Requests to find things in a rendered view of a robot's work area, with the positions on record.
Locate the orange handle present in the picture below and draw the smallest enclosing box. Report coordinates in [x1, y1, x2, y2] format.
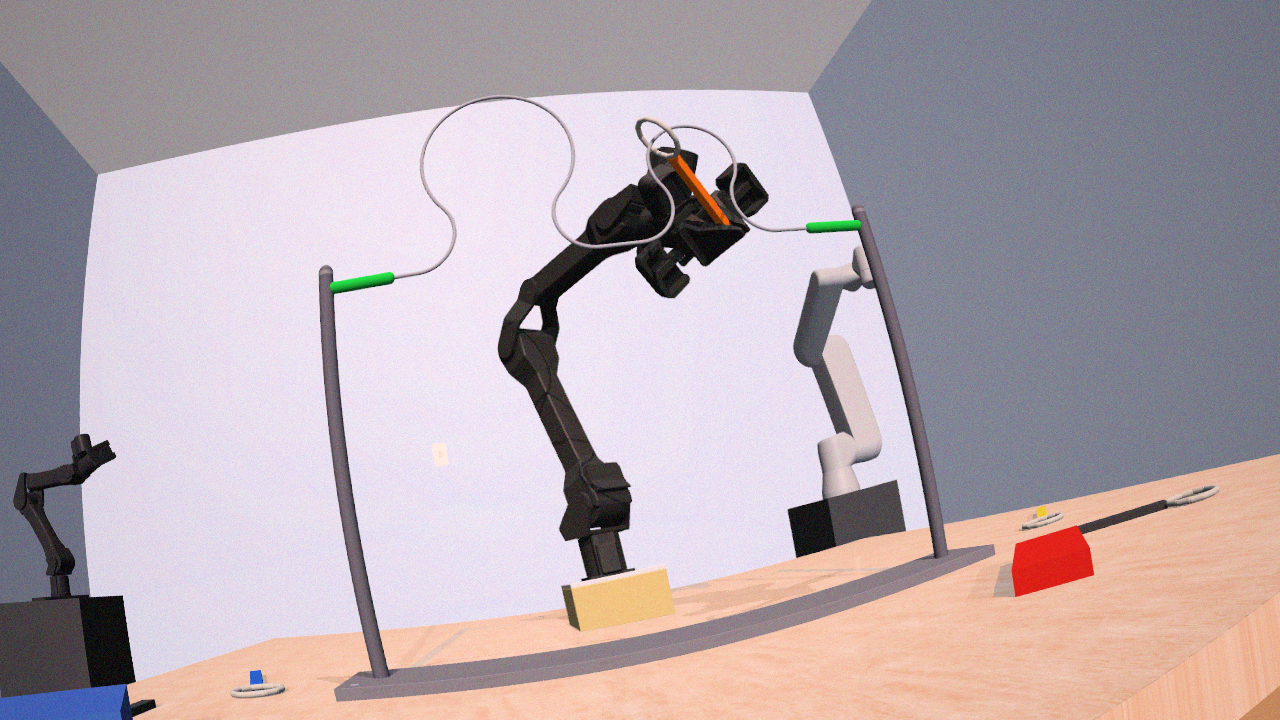
[635, 117, 732, 225]

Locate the blue block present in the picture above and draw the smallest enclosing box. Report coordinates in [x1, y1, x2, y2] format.
[0, 684, 133, 720]

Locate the red block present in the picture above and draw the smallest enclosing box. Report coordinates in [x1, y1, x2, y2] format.
[1012, 525, 1094, 597]

